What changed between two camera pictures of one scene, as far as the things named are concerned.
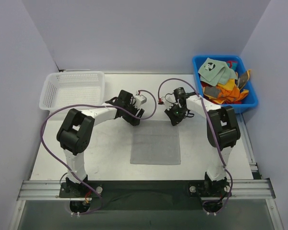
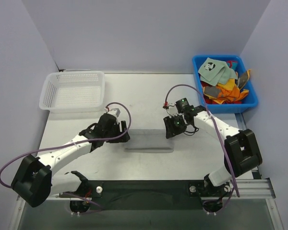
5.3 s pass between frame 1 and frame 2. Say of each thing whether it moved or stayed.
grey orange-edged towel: stayed
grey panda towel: moved
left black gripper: moved
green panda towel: stayed
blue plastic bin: stayed
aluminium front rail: stayed
